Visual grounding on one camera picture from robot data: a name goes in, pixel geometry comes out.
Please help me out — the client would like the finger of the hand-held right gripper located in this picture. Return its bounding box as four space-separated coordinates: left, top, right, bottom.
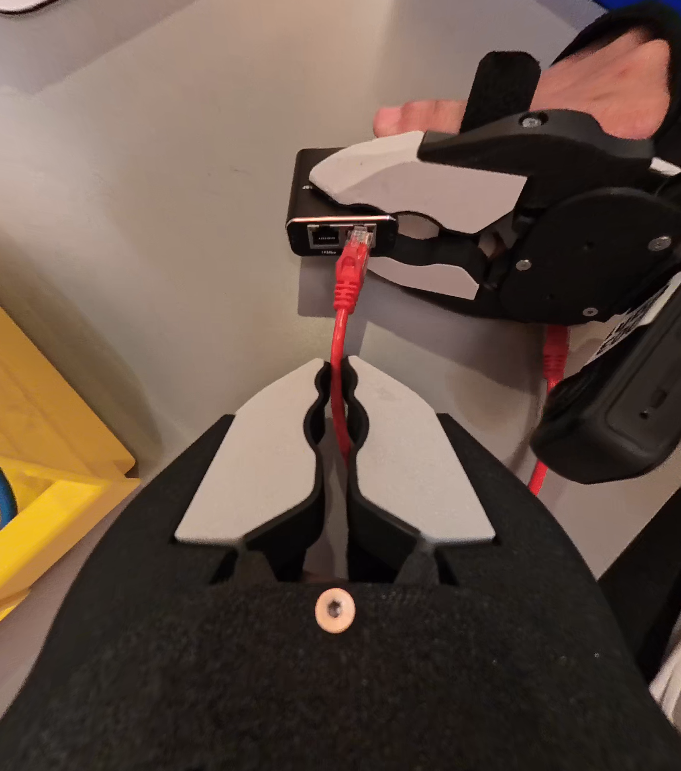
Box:
369 235 492 301
309 131 528 236

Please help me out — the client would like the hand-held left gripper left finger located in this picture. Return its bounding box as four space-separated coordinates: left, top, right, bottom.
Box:
175 358 324 582

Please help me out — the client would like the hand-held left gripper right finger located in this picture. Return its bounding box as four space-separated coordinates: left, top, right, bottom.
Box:
345 355 497 583

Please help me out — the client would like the red ethernet cable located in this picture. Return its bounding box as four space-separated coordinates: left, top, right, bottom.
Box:
331 222 571 498

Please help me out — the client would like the black ethernet splitter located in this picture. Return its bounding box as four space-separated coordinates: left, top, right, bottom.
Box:
285 147 398 257

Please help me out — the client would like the yellow plastic bin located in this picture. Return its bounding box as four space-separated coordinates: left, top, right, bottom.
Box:
0 256 139 663

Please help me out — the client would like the person's right hand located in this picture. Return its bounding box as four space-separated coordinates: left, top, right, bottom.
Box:
373 33 675 139

